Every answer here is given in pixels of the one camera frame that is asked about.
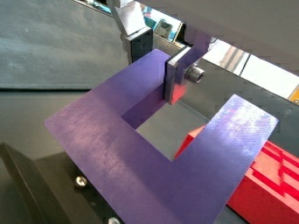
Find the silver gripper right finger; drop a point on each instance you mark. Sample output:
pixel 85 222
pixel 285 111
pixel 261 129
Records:
pixel 181 67

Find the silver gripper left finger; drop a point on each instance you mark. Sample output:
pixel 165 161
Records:
pixel 137 34

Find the purple U-shaped block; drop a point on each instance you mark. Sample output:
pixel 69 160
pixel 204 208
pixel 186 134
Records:
pixel 150 189

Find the red slotted board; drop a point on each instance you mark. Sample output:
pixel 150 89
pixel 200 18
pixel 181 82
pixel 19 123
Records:
pixel 266 198

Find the black angle fixture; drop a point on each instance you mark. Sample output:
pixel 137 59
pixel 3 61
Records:
pixel 57 192

